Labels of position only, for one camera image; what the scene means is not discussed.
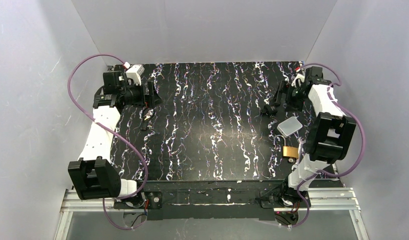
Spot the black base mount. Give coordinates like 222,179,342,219
113,191,163,210
256,185,311,211

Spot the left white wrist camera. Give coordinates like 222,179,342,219
123,62,145,86

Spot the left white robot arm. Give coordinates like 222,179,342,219
68,65,162,200

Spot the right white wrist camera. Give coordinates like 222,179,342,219
291,67,305,88

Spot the brass padlock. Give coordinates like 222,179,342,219
274,134,299,160

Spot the black key fob with lanyard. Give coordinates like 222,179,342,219
140,107,155,131

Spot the white square box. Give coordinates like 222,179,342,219
277,116,303,138

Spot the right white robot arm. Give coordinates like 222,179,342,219
272,63,365,192

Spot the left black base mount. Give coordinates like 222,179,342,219
113,191,163,210

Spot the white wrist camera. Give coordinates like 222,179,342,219
123,62,145,86
291,67,305,88

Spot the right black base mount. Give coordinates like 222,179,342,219
256,185,311,211

